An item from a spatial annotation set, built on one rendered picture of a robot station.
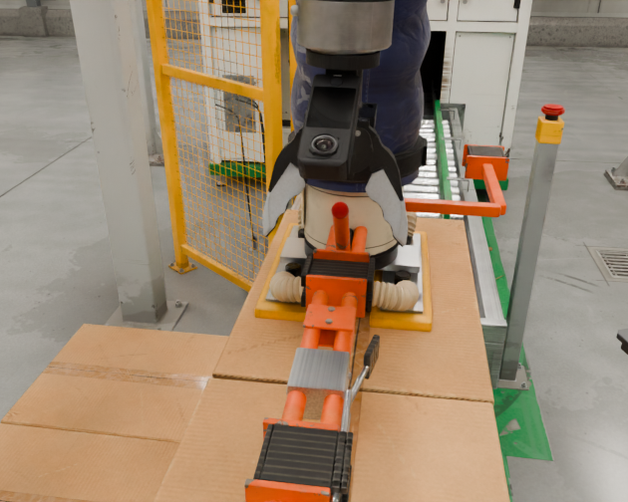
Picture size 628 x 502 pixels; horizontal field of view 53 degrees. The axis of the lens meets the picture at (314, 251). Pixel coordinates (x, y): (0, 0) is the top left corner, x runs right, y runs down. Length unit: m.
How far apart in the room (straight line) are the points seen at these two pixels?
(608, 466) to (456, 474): 1.53
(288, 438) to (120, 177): 1.99
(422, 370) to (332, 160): 0.48
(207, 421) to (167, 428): 0.61
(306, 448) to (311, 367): 0.13
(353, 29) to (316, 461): 0.38
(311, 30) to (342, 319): 0.36
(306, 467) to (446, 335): 0.49
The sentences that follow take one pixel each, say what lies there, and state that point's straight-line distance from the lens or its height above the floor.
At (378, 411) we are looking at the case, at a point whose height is 0.94.
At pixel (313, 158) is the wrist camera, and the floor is 1.34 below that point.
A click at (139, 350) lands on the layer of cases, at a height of 0.54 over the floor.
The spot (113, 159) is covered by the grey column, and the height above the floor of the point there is 0.75.
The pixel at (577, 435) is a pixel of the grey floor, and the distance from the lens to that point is 2.37.
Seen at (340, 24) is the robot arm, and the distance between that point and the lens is 0.58.
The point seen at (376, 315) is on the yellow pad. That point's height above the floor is 0.96.
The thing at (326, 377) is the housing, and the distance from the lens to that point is 0.68.
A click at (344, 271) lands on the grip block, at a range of 0.88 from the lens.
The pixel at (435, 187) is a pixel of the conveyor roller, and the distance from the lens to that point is 2.72.
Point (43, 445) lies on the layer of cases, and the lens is 1.50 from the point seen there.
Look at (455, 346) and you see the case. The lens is 1.00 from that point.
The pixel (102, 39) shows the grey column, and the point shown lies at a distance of 2.38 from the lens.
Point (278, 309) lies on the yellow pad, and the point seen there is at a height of 0.97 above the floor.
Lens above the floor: 1.51
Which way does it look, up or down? 27 degrees down
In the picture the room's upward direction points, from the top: straight up
